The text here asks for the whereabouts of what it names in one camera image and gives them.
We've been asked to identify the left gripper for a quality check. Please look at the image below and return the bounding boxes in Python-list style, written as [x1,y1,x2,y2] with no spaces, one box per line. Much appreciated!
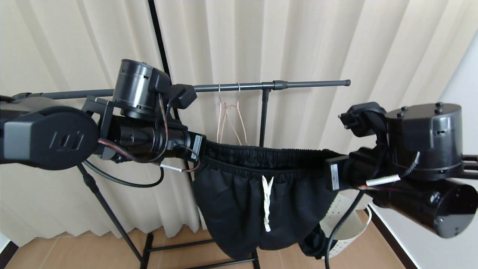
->
[108,117,207,163]

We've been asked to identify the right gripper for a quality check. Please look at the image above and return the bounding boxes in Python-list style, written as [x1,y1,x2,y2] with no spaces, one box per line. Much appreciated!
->
[325,148,478,238]

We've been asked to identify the pink clothes hanger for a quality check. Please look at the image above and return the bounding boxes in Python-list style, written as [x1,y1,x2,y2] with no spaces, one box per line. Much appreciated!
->
[223,83,249,146]
[217,84,243,145]

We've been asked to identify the black shorts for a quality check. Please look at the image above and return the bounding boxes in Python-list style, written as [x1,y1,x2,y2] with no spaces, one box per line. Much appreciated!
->
[192,140,350,261]

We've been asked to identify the white laundry basket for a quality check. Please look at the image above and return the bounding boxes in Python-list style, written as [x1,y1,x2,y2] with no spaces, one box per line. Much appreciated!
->
[319,194,372,258]

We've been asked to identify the black clothes rack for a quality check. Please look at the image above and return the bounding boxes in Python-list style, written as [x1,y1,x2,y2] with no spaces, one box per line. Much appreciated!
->
[11,79,351,269]

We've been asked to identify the black garment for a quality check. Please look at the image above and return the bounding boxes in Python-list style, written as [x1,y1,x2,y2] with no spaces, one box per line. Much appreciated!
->
[299,224,336,260]

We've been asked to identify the white curtain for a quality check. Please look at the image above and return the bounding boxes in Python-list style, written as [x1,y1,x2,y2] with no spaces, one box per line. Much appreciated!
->
[155,0,478,239]
[0,0,202,247]

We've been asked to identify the black cable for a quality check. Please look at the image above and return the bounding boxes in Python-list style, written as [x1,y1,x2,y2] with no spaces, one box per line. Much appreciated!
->
[82,161,165,188]
[324,191,365,269]

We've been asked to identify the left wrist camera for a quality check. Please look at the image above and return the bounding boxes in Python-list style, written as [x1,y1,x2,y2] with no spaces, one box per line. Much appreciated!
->
[164,84,197,109]

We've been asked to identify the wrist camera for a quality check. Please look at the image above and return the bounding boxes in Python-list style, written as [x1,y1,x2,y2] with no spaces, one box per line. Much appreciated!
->
[339,102,389,139]
[164,84,197,109]

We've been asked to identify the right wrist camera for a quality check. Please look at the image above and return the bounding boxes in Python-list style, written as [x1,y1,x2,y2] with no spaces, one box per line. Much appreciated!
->
[339,102,389,139]

